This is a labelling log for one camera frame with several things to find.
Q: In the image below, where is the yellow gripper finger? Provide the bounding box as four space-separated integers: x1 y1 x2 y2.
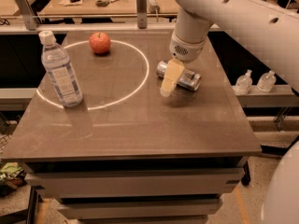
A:
160 58 185 97

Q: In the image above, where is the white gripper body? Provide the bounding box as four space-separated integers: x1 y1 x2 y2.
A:
169 33 205 63

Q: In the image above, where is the silver blue redbull can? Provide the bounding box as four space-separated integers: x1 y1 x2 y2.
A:
156 60 202 91

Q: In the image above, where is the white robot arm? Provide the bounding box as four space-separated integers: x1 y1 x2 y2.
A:
161 0 299 97

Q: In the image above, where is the white power strip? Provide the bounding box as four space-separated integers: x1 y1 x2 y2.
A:
147 0 160 13

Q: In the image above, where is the small clear sanitizer bottle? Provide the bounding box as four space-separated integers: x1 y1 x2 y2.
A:
235 69 252 95

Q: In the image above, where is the red apple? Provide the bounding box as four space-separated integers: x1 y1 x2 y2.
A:
89 32 111 54

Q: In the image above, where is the grey table with drawers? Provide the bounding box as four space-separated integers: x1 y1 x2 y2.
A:
3 30 261 224

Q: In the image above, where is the clear plastic water bottle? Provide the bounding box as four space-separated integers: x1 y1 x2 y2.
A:
38 31 83 107

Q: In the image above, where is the green package on floor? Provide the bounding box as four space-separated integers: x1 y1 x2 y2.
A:
0 162 26 197

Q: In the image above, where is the middle metal bracket post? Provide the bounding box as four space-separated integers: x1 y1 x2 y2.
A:
136 0 147 29

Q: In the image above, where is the metal bracket post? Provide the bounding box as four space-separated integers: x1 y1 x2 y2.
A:
15 0 39 31
136 0 147 29

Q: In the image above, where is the left metal bracket post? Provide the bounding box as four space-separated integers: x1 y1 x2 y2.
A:
15 0 39 31

